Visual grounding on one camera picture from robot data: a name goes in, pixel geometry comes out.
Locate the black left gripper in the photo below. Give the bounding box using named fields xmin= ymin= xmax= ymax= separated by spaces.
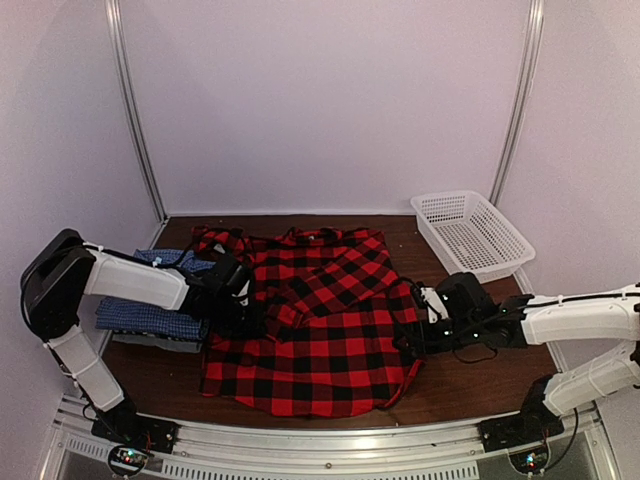
xmin=210 ymin=293 xmax=267 ymax=339

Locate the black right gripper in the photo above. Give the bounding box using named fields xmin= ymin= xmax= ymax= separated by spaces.
xmin=392 ymin=316 xmax=482 ymax=359

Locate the red black plaid shirt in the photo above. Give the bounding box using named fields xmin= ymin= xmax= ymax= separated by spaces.
xmin=192 ymin=226 xmax=422 ymax=418

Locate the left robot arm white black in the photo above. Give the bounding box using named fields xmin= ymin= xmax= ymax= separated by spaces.
xmin=19 ymin=229 xmax=266 ymax=444

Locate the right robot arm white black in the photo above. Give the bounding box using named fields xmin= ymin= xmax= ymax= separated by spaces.
xmin=397 ymin=273 xmax=639 ymax=450

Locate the grey folded shirt underneath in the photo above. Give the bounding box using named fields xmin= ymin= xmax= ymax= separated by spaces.
xmin=111 ymin=331 xmax=202 ymax=354

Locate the white plastic basket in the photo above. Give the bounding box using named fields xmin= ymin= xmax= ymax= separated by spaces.
xmin=410 ymin=190 xmax=536 ymax=284

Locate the blue checked folded shirt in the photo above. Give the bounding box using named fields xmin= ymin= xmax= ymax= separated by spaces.
xmin=96 ymin=249 xmax=215 ymax=342

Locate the right circuit board with LEDs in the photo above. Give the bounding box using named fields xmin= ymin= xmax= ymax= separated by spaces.
xmin=509 ymin=446 xmax=550 ymax=475

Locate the circuit board with leds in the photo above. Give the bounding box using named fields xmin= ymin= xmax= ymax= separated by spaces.
xmin=107 ymin=445 xmax=150 ymax=476
xmin=509 ymin=446 xmax=550 ymax=475

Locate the left circuit board with LEDs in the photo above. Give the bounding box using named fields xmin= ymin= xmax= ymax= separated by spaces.
xmin=107 ymin=445 xmax=150 ymax=476

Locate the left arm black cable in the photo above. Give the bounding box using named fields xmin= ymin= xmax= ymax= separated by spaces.
xmin=79 ymin=227 xmax=281 ymax=341

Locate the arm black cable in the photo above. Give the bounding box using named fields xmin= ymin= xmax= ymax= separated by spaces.
xmin=389 ymin=279 xmax=640 ymax=471
xmin=79 ymin=227 xmax=281 ymax=341

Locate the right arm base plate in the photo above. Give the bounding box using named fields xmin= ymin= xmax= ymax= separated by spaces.
xmin=478 ymin=412 xmax=564 ymax=452

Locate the front aluminium frame rail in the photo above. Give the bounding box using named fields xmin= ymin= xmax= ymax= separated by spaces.
xmin=35 ymin=395 xmax=622 ymax=479

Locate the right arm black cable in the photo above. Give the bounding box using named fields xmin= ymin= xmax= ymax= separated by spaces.
xmin=389 ymin=279 xmax=640 ymax=471

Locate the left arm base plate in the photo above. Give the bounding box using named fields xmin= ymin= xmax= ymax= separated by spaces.
xmin=91 ymin=415 xmax=178 ymax=454

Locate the right aluminium corner post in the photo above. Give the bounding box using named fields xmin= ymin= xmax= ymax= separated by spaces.
xmin=489 ymin=0 xmax=545 ymax=206

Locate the aluminium corner post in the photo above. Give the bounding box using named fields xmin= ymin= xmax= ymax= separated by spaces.
xmin=104 ymin=0 xmax=169 ymax=223
xmin=489 ymin=0 xmax=545 ymax=206

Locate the left aluminium corner post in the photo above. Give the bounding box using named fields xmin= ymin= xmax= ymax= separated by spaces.
xmin=104 ymin=0 xmax=169 ymax=223

